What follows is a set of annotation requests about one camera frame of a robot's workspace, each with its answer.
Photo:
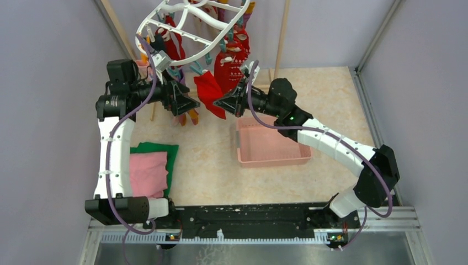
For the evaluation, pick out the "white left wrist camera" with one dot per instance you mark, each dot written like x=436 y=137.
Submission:
x=160 y=61

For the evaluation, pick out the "white plastic clip hanger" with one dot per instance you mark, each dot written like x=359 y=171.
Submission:
x=176 y=17

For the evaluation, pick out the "green cloth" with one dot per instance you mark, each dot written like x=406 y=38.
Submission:
x=172 y=150

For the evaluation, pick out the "dark navy sock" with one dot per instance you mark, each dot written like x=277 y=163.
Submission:
x=158 y=44

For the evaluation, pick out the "teal clothespin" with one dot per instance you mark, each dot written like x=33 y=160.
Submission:
x=197 y=68

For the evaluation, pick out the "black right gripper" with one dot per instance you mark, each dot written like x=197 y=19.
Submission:
x=236 y=104

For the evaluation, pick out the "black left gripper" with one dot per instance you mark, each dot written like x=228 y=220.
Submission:
x=168 y=86

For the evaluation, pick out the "red santa sock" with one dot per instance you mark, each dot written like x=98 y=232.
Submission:
x=172 y=42
x=209 y=91

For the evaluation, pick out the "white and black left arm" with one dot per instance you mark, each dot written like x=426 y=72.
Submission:
x=126 y=92

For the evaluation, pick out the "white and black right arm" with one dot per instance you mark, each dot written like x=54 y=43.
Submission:
x=375 y=167

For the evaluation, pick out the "red santa sock rear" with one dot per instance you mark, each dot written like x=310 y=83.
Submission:
x=172 y=42

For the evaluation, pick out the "pink cloth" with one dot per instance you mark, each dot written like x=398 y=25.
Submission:
x=148 y=174

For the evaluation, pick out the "red santa sock front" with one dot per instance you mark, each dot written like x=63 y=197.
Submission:
x=209 y=91

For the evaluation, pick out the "red patterned sock pair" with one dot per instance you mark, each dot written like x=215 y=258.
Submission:
x=232 y=55

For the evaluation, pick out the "pink plastic basket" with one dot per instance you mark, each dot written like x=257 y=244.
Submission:
x=258 y=146

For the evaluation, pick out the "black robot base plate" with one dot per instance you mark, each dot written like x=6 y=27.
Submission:
x=306 y=215

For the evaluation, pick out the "purple striped sock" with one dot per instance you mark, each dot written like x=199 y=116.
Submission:
x=182 y=120

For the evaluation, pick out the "orange clothespin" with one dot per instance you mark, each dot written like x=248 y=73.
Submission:
x=146 y=53

